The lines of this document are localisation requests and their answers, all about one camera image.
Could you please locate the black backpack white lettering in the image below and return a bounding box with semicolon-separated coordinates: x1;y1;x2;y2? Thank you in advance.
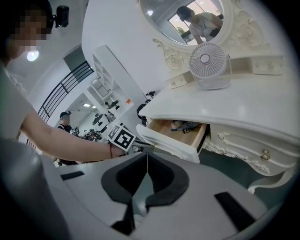
136;100;152;127

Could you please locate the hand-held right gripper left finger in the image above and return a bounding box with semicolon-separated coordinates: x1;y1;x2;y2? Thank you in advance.
56;151;148;236

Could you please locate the black cord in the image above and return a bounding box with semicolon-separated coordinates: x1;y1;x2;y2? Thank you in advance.
181;121;202;135

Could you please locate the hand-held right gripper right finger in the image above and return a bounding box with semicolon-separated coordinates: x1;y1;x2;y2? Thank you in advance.
145;151;268;235

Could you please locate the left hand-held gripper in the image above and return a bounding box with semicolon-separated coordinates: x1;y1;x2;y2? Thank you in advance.
107;123;157;153

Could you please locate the large white wooden drawer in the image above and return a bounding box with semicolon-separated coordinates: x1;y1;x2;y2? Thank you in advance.
136;119;209;164

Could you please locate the person's beige dress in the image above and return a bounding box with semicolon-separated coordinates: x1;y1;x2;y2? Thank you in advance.
0;62;40;146

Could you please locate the person's left forearm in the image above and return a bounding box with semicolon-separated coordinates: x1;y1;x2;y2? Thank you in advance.
20;109;126;163

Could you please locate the round ceiling light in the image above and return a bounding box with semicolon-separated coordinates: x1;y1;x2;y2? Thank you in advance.
26;49;40;62

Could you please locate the black stair railing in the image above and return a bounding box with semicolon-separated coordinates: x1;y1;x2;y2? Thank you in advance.
37;60;95;124

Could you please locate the small carved white drawer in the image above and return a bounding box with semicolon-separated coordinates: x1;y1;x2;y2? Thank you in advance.
203;124;298;175

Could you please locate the black head camera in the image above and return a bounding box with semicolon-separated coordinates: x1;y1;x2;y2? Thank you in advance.
50;5;70;29

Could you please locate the person's face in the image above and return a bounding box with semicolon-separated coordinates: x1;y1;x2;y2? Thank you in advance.
0;0;53;66

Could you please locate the white shelf desk unit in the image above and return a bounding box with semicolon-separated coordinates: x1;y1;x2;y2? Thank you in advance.
86;45;146;120

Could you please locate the oval mirror ornate white frame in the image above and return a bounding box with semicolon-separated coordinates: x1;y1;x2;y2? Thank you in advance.
137;0;272;71

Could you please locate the low white jewellery drawer shelf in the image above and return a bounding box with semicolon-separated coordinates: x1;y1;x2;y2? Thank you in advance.
165;54;286;90

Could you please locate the white vanity dressing table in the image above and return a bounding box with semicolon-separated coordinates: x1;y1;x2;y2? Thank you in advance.
139;53;300;195

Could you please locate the small white desk fan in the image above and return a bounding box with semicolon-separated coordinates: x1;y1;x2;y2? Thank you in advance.
188;43;233;90

